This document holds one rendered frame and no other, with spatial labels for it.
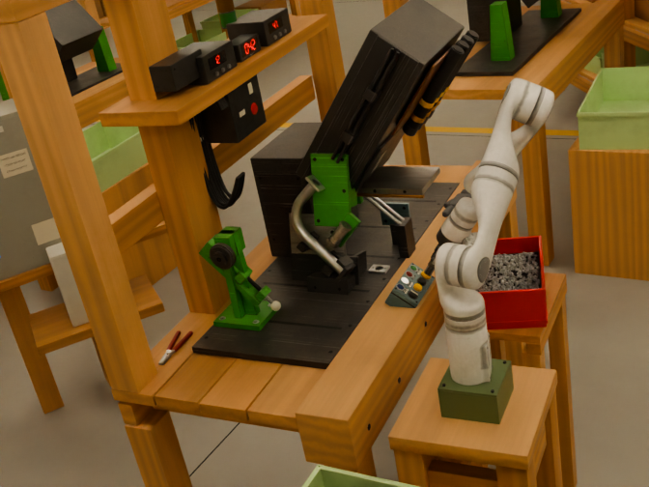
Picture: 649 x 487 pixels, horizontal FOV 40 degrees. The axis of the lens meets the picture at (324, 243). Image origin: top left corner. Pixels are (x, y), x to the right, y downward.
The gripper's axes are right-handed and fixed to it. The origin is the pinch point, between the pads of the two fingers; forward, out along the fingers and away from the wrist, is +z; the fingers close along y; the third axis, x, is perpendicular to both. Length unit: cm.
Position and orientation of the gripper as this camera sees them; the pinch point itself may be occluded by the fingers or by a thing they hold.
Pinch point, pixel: (430, 269)
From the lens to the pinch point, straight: 250.8
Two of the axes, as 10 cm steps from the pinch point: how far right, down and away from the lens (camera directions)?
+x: 8.3, 5.4, -1.2
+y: -4.2, 4.7, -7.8
